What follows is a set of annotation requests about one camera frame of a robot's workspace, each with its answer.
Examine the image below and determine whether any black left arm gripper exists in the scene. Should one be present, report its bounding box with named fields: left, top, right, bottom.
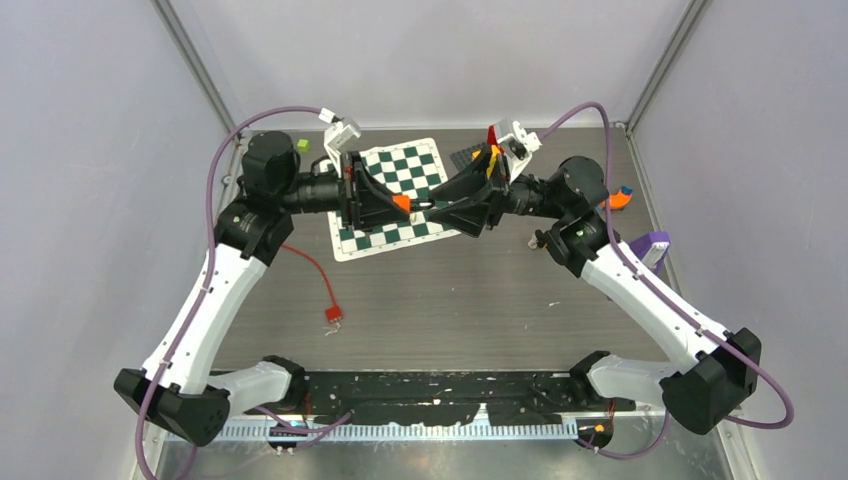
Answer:
left=279, top=151, right=409, bottom=230

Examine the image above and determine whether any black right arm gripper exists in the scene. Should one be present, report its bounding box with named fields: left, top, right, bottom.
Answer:
left=427, top=146, right=569, bottom=239

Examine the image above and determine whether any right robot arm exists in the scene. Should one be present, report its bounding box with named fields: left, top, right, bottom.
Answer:
left=400, top=153, right=762, bottom=435

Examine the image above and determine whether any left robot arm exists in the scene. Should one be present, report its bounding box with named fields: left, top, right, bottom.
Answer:
left=114, top=131, right=414, bottom=447

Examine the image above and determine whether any dark grey building baseplate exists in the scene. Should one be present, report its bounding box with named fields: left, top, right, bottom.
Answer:
left=449, top=143, right=490, bottom=174

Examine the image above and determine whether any yellow building block tower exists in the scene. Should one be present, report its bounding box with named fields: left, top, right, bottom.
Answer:
left=486, top=145, right=502, bottom=179

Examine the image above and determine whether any green white chess mat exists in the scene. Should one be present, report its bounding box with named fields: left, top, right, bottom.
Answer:
left=327, top=138, right=459, bottom=262

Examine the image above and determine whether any orange curved toy track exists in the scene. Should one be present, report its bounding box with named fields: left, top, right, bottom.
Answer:
left=596, top=185, right=633, bottom=212

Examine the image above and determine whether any purple white device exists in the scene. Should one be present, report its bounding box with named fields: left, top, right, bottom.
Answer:
left=628, top=231, right=671, bottom=275

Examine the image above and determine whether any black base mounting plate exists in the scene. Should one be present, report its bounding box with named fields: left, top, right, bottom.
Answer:
left=283, top=370, right=635, bottom=426

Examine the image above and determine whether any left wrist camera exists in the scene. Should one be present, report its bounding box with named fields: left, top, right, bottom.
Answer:
left=323, top=118, right=361, bottom=177

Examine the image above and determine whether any red cable with plug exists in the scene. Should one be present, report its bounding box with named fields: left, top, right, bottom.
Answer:
left=281, top=243, right=345, bottom=331

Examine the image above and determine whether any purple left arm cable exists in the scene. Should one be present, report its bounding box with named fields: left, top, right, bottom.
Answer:
left=134, top=105, right=333, bottom=480

